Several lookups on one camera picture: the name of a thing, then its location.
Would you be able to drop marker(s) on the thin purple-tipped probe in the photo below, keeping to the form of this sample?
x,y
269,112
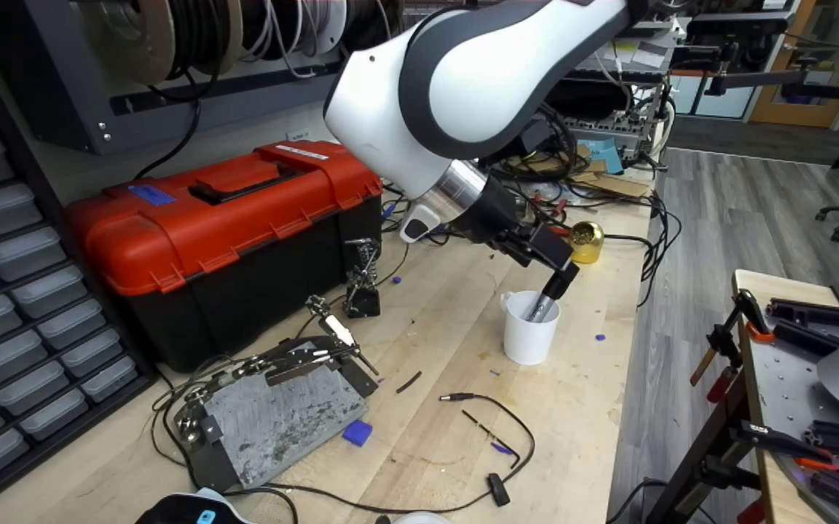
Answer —
x,y
502,448

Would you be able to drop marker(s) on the black and white device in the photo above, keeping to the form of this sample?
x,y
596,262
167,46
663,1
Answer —
x,y
181,511

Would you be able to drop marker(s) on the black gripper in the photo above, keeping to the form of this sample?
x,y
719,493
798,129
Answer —
x,y
497,218

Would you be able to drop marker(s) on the black helping-hand clamp stand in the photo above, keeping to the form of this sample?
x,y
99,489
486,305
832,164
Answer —
x,y
363,300

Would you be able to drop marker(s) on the black metal clamp frame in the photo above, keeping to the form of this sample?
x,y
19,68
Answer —
x,y
719,445

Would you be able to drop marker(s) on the silver and black hand tool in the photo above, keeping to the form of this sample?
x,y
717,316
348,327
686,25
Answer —
x,y
332,323

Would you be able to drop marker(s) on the black and orange bar clamp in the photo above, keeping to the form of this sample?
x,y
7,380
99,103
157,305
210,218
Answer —
x,y
752,311

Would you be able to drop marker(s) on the gold brass tip cleaner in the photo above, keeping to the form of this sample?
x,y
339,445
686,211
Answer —
x,y
588,249

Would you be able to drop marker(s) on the black marker grey barrel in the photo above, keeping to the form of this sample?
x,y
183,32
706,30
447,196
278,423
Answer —
x,y
564,279

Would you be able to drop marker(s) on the short black stick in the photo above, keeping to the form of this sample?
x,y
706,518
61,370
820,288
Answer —
x,y
408,383

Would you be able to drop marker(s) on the grey drawer parts cabinet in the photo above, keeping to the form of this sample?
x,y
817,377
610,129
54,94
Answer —
x,y
12,330

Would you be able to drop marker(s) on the tiny purple chip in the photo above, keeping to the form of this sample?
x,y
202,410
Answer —
x,y
393,279
599,338

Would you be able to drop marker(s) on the brown cardboard piece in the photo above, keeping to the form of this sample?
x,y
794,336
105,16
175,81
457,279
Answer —
x,y
617,183

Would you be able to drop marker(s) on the small blue block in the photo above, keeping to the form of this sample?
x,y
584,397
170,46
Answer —
x,y
360,434

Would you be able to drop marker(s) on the grey metal plate device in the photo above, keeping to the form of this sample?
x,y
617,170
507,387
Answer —
x,y
275,416

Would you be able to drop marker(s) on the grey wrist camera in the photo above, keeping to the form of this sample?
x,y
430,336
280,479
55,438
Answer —
x,y
419,225

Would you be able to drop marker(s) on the black horizontal bar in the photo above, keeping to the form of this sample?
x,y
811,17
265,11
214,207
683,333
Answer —
x,y
827,92

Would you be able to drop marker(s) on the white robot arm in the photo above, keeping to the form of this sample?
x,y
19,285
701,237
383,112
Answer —
x,y
478,68

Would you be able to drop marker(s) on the wooden side bench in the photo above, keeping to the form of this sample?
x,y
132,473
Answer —
x,y
786,288

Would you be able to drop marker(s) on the white mug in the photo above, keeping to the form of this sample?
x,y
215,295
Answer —
x,y
529,345

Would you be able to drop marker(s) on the red and black toolbox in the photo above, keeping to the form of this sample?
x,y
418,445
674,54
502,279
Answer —
x,y
205,221

